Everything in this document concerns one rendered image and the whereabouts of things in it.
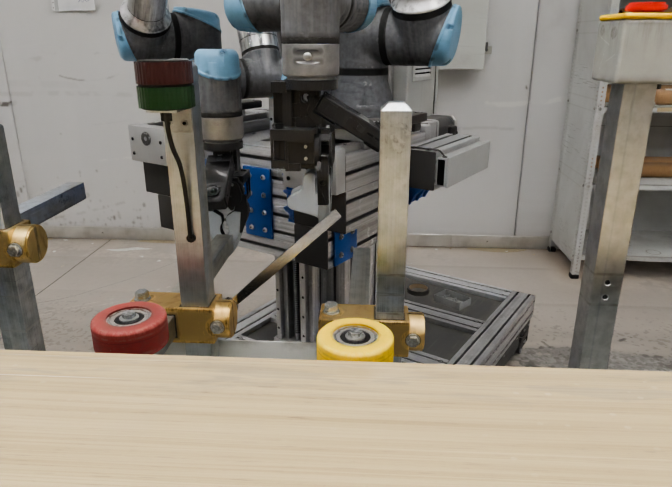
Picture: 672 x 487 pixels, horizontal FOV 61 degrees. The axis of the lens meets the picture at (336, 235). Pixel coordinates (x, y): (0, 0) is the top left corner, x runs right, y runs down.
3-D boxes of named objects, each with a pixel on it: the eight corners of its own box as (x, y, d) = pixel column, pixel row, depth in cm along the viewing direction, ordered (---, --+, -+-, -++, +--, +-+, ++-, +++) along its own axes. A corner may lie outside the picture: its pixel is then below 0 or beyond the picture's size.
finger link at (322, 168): (318, 198, 80) (317, 137, 78) (330, 199, 80) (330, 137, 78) (314, 208, 76) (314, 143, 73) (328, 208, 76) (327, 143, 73)
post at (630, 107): (555, 413, 80) (605, 80, 65) (591, 414, 79) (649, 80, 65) (566, 434, 75) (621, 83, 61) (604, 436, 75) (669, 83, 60)
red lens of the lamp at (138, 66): (148, 80, 64) (146, 60, 63) (200, 81, 64) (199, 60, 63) (126, 84, 58) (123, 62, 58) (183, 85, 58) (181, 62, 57)
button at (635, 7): (617, 20, 63) (619, 4, 62) (654, 20, 62) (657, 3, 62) (633, 19, 59) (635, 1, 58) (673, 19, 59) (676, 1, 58)
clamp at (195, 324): (142, 323, 79) (138, 290, 78) (238, 326, 78) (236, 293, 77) (126, 344, 74) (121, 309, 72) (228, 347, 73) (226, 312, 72)
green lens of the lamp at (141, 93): (150, 103, 65) (148, 83, 64) (202, 103, 65) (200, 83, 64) (129, 109, 59) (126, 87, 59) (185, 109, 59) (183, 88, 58)
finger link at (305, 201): (289, 230, 82) (287, 167, 79) (330, 231, 82) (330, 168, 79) (286, 238, 79) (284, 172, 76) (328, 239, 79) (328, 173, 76)
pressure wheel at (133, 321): (120, 380, 70) (108, 295, 66) (184, 383, 70) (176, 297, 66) (90, 421, 63) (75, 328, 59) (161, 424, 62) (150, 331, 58)
